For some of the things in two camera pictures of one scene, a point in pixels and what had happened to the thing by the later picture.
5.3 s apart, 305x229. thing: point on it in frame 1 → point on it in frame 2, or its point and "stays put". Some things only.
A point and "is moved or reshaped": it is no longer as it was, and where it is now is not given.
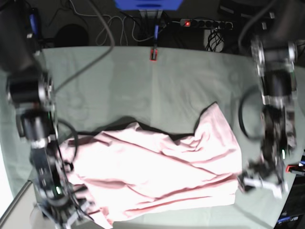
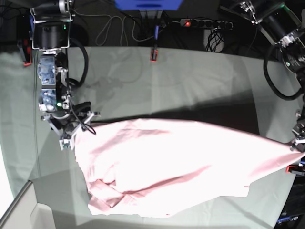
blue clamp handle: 156,32 stays put
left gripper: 66,207 → 67,127
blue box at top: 148,5 stays put
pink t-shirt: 130,170 is moved or reshaped
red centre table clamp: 153,55 stays put
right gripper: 265,173 → 299,130
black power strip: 207,24 stays put
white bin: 25,213 stays put
